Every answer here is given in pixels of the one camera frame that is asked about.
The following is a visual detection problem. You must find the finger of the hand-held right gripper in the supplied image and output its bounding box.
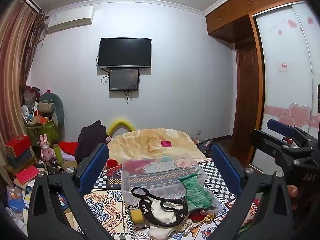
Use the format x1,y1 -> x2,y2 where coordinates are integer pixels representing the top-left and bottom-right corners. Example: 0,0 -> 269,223
250,129 -> 313,164
266,118 -> 312,143

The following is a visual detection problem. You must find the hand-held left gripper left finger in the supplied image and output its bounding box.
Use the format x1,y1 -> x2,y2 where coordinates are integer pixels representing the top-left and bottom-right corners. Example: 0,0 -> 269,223
27,142 -> 111,240

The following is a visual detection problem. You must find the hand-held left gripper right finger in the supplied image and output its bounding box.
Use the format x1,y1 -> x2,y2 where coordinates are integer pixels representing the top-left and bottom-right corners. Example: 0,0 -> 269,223
209,143 -> 293,240

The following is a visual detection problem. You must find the green knitted cloth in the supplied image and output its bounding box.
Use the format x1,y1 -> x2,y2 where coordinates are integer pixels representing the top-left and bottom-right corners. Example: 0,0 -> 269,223
178,174 -> 218,212

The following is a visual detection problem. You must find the clear plastic storage box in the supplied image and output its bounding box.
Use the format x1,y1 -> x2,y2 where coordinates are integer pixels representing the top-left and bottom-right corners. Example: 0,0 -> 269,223
121,153 -> 208,206

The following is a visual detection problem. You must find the white black-trimmed undergarment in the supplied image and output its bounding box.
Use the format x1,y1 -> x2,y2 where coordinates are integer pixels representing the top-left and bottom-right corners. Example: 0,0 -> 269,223
131,187 -> 190,226

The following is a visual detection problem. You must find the dark clothing pile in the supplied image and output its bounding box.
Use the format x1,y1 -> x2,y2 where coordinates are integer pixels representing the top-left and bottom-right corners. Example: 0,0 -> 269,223
75,120 -> 110,165

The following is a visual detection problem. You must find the red garment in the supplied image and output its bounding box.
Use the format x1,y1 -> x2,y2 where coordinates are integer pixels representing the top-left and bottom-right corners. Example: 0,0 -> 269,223
58,141 -> 79,156

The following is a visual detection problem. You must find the patterned bed sheet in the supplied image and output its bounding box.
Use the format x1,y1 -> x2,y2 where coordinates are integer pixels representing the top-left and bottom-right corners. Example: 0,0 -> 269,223
62,158 -> 275,240

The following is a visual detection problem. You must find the green bottle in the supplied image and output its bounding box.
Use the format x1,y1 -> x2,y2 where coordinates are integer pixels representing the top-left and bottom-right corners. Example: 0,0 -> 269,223
53,143 -> 66,166

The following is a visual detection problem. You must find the black cylinder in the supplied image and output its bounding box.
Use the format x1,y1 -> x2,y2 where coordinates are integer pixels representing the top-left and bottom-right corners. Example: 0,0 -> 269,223
48,158 -> 65,173

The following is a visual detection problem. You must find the white heart-print wardrobe door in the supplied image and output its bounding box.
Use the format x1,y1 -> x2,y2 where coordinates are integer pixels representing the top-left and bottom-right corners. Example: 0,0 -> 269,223
252,1 -> 320,168

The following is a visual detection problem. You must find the wooden door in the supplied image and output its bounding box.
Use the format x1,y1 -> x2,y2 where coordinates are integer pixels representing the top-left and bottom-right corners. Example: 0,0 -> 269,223
235,39 -> 263,138

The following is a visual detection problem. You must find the yellow curved pillow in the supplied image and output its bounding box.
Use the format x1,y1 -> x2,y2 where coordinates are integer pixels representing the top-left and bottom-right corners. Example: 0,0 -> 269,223
107,119 -> 136,137

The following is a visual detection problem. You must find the yellow fleece blanket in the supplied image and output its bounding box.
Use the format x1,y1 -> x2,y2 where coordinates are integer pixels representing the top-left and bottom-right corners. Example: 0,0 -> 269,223
107,128 -> 208,166

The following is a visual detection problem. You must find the pink rabbit toy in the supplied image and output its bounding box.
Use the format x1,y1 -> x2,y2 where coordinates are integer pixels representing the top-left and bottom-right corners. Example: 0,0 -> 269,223
37,134 -> 54,161

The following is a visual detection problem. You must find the red cloth piece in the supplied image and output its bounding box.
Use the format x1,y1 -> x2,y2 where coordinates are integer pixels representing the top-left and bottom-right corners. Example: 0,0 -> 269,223
188,210 -> 208,222

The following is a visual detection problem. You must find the green bag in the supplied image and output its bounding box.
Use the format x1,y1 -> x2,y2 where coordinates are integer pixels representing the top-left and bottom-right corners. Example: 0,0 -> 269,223
26,119 -> 61,146

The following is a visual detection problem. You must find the yellow sponge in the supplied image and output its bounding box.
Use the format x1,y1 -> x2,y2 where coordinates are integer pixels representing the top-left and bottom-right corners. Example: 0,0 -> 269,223
129,210 -> 145,224

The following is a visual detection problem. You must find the red book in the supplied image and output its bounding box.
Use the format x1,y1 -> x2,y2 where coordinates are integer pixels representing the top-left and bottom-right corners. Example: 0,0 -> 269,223
14,165 -> 40,185

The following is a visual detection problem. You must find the grey-green curved pillow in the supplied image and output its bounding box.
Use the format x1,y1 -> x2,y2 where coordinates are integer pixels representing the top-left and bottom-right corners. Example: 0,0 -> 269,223
39,93 -> 65,128

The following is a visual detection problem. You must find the dark grey box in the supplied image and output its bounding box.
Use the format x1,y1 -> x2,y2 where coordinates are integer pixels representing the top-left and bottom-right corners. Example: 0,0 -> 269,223
6,149 -> 36,168

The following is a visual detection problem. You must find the red box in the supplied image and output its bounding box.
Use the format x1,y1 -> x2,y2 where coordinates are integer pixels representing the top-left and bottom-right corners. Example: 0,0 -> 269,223
5,135 -> 32,159

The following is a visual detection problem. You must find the blue packet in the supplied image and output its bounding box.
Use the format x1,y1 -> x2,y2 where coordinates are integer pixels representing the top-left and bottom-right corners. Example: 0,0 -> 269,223
6,186 -> 26,211

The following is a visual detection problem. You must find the white folded cloth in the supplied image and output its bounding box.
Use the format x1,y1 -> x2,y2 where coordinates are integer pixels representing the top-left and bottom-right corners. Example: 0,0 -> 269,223
147,224 -> 177,240

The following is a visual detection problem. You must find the small black monitor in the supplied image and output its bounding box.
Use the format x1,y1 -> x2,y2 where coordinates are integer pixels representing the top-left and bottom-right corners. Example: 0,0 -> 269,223
109,68 -> 140,91

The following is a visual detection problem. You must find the wooden overhead cabinet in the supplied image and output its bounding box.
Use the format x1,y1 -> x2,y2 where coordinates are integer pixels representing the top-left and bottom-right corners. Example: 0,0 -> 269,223
205,0 -> 305,37

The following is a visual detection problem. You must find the striped curtain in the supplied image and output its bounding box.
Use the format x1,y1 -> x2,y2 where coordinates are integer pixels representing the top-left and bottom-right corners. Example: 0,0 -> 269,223
0,2 -> 48,160

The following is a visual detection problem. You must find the white air conditioner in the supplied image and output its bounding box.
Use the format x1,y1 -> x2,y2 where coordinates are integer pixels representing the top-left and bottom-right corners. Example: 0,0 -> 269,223
47,6 -> 96,34

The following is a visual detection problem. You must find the black wall television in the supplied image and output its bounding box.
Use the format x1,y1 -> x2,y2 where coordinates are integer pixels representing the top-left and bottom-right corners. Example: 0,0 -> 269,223
97,38 -> 152,69

